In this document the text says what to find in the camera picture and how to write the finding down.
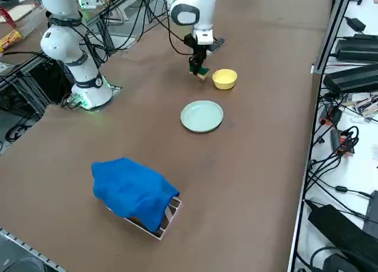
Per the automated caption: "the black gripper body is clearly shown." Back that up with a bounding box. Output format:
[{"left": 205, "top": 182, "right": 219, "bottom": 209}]
[{"left": 191, "top": 37, "right": 213, "bottom": 59}]

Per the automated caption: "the green and yellow sponge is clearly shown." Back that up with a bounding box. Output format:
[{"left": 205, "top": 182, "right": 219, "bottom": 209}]
[{"left": 188, "top": 65, "right": 211, "bottom": 84}]

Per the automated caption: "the pale green round plate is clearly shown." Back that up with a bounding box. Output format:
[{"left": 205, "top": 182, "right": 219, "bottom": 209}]
[{"left": 180, "top": 100, "right": 224, "bottom": 134}]

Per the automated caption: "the small yellow bowl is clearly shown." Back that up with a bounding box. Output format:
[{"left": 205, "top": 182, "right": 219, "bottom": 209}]
[{"left": 211, "top": 68, "right": 239, "bottom": 91}]

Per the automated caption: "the white green device box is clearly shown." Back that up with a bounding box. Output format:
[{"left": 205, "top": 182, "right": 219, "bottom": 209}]
[{"left": 77, "top": 0, "right": 99, "bottom": 11}]

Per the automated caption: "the blue cloth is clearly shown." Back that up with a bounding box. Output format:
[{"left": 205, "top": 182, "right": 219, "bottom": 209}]
[{"left": 90, "top": 156, "right": 181, "bottom": 234}]

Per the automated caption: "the large power adapter brick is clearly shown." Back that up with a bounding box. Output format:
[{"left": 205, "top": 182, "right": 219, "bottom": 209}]
[{"left": 322, "top": 63, "right": 378, "bottom": 95}]

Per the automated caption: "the small black power adapter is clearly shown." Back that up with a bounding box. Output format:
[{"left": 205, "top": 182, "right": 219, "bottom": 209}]
[{"left": 344, "top": 17, "right": 367, "bottom": 33}]

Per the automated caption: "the black power adapter brick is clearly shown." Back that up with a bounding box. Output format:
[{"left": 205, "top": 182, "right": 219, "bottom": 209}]
[
  {"left": 306, "top": 198, "right": 378, "bottom": 266},
  {"left": 334, "top": 32, "right": 378, "bottom": 64}
]

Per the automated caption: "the orange black power strip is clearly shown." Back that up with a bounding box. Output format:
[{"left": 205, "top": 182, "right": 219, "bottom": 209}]
[{"left": 330, "top": 128, "right": 357, "bottom": 158}]

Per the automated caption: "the white metal rack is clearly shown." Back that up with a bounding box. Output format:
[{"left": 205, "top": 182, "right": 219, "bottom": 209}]
[{"left": 105, "top": 196, "right": 183, "bottom": 242}]

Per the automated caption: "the beige woven mat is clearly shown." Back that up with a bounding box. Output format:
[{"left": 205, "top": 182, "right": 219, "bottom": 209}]
[{"left": 0, "top": 2, "right": 37, "bottom": 24}]

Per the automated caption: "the yellow red snack packet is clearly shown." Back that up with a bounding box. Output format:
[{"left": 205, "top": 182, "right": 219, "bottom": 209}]
[{"left": 0, "top": 29, "right": 24, "bottom": 54}]

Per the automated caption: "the black box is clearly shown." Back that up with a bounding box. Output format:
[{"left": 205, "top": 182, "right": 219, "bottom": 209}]
[{"left": 364, "top": 190, "right": 378, "bottom": 234}]

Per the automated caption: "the dark round object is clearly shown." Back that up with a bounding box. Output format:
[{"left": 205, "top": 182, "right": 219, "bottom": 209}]
[{"left": 4, "top": 254, "right": 45, "bottom": 272}]

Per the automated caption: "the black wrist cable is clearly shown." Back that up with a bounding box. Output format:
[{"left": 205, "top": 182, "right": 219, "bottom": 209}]
[{"left": 159, "top": 18, "right": 195, "bottom": 56}]

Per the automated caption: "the aluminium frame post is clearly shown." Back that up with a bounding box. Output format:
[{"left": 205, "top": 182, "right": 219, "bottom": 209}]
[{"left": 312, "top": 0, "right": 355, "bottom": 76}]

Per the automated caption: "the aluminium rail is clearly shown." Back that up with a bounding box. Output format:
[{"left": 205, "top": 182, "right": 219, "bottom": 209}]
[{"left": 0, "top": 227, "right": 67, "bottom": 272}]

